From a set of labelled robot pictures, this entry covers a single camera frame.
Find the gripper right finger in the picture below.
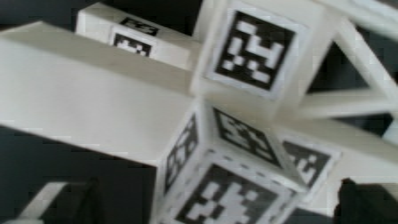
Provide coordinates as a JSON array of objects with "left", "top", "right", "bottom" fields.
[{"left": 333, "top": 178, "right": 398, "bottom": 224}]

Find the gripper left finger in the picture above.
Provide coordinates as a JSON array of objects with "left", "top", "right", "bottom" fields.
[{"left": 8, "top": 178, "right": 106, "bottom": 224}]

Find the white chair leg block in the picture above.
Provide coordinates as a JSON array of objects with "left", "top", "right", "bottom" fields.
[{"left": 150, "top": 100, "right": 308, "bottom": 224}]

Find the white chair back frame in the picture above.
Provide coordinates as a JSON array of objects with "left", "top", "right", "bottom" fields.
[{"left": 0, "top": 0, "right": 398, "bottom": 214}]

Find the white chair seat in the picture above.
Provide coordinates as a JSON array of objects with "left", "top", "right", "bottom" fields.
[{"left": 75, "top": 3, "right": 202, "bottom": 70}]

